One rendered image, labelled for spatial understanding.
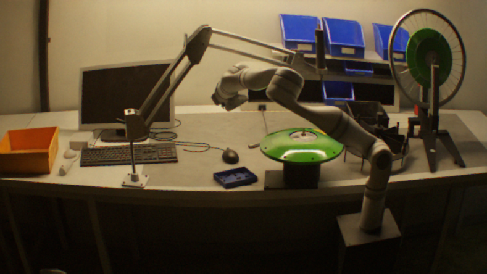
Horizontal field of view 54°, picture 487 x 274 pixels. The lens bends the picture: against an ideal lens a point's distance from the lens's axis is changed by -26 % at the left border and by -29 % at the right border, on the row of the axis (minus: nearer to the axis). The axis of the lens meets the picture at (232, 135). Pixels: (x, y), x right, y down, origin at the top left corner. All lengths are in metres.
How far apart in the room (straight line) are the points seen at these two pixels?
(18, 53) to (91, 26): 0.56
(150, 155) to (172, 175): 0.17
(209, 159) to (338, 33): 1.01
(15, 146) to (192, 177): 1.00
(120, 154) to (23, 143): 0.59
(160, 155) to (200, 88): 0.71
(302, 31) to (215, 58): 0.47
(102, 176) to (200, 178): 0.40
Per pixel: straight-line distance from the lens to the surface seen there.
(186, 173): 2.41
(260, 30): 3.06
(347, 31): 3.09
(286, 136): 2.27
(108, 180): 2.38
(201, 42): 2.19
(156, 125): 2.72
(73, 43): 3.19
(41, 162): 2.48
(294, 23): 3.05
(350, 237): 2.08
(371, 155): 1.99
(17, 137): 2.79
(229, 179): 2.35
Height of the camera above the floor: 1.94
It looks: 22 degrees down
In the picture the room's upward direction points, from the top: 1 degrees counter-clockwise
